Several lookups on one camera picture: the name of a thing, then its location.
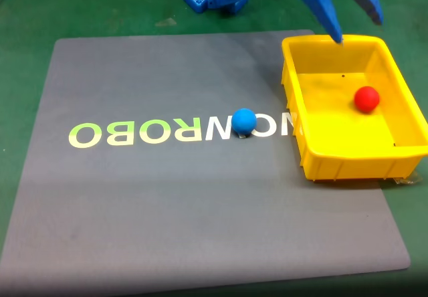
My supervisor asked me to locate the clear tape piece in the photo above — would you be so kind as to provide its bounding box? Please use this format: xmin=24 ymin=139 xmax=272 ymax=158
xmin=393 ymin=171 xmax=423 ymax=187

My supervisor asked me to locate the blue ball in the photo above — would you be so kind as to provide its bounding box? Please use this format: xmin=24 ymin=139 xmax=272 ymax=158
xmin=231 ymin=108 xmax=258 ymax=135

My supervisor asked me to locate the grey printed mat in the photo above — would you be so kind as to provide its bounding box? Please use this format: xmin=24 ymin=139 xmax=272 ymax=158
xmin=0 ymin=29 xmax=411 ymax=295

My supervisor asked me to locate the red ball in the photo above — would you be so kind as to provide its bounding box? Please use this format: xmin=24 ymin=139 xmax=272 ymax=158
xmin=353 ymin=86 xmax=381 ymax=114

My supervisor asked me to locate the yellow plastic bin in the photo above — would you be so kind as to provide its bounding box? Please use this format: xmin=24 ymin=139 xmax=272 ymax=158
xmin=280 ymin=34 xmax=428 ymax=182

